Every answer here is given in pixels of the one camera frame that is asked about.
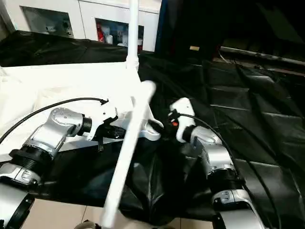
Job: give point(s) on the white plastic table top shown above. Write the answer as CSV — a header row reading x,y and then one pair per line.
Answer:
x,y
57,81

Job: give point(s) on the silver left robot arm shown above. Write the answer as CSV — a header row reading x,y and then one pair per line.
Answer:
x,y
43,138

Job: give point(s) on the small yellow label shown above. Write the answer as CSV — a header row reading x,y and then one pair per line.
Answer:
x,y
194,48

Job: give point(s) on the black plastic mat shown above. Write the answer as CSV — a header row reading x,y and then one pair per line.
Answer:
x,y
267,119

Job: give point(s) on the black metal rod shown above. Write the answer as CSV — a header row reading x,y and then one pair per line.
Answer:
x,y
262,55

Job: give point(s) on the white glass-door cabinet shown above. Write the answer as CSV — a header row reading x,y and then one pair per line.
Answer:
x,y
62,14

